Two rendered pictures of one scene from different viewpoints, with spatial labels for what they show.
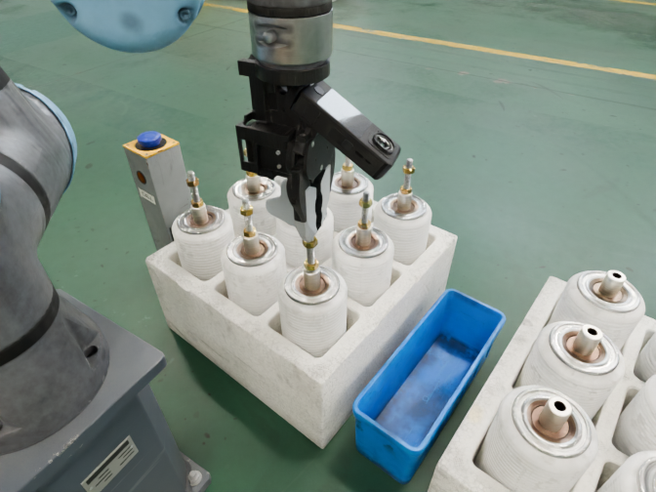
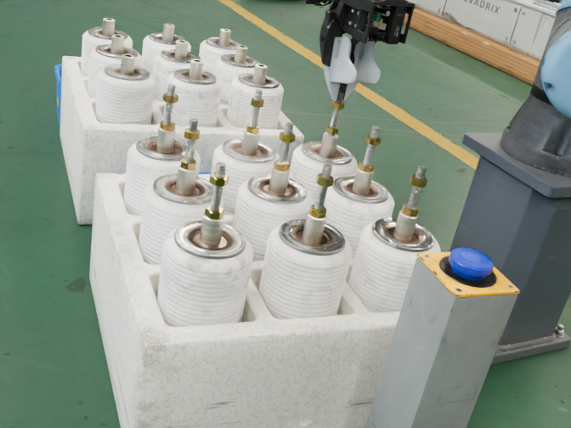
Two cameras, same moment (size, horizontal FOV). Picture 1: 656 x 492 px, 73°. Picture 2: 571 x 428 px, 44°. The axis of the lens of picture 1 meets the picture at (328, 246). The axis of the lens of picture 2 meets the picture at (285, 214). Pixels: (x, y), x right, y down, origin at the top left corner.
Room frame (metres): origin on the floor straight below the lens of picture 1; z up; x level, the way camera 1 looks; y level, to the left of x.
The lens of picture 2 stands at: (1.32, 0.41, 0.62)
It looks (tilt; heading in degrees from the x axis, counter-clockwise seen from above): 27 degrees down; 206
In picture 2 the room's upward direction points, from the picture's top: 11 degrees clockwise
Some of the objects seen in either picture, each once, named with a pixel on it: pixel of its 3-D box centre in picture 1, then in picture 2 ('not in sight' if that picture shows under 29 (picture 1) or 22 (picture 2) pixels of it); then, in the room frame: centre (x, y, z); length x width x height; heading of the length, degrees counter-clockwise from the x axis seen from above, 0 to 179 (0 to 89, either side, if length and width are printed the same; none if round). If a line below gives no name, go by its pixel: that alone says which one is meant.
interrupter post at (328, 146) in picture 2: (311, 277); (328, 145); (0.43, 0.02, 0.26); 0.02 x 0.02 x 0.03
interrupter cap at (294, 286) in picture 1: (311, 284); (326, 153); (0.43, 0.02, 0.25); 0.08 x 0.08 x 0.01
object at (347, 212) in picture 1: (346, 224); (177, 254); (0.69, -0.03, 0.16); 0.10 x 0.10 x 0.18
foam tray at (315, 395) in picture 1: (307, 283); (257, 295); (0.60, 0.04, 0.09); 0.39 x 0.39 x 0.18; 51
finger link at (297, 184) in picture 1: (302, 184); not in sight; (0.41, 0.03, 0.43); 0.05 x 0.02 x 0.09; 156
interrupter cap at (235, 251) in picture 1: (252, 249); (360, 189); (0.51, 0.11, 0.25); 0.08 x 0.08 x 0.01
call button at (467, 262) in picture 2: (149, 141); (469, 266); (0.72, 0.31, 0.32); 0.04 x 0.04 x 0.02
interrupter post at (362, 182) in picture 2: (251, 242); (362, 181); (0.51, 0.11, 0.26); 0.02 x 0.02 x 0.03
